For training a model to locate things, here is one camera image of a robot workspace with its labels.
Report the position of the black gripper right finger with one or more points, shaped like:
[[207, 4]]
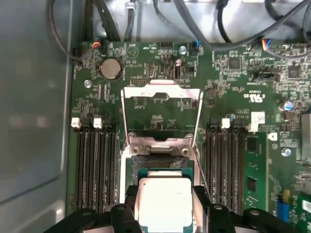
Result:
[[223, 221]]

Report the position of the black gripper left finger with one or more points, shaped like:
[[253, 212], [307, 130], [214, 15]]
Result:
[[121, 218]]

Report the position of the silver-topped CPU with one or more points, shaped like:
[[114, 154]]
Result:
[[165, 201]]

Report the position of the metal CPU socket cover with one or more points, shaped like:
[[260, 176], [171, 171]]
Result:
[[138, 92]]

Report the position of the black RAM slot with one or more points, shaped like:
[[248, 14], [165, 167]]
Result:
[[91, 170], [81, 170], [237, 170], [113, 170], [224, 170], [101, 170], [213, 170]]

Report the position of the CPU socket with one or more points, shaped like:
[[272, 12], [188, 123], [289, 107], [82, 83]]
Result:
[[158, 162]]

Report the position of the green RAM stick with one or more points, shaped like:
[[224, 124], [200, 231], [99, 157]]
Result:
[[255, 174]]

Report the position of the blue header connector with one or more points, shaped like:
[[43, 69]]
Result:
[[284, 211]]

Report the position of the small silver capacitor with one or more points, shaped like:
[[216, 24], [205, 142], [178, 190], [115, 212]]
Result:
[[288, 106], [182, 49], [286, 152]]

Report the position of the green motherboard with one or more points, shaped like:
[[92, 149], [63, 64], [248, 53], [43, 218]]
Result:
[[230, 97]]

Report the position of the silver coin battery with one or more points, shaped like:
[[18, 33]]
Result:
[[110, 69]]

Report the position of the black and grey PC case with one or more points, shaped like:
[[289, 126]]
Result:
[[31, 97]]

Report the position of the internal USB port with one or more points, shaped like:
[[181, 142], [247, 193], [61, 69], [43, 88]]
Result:
[[177, 71]]

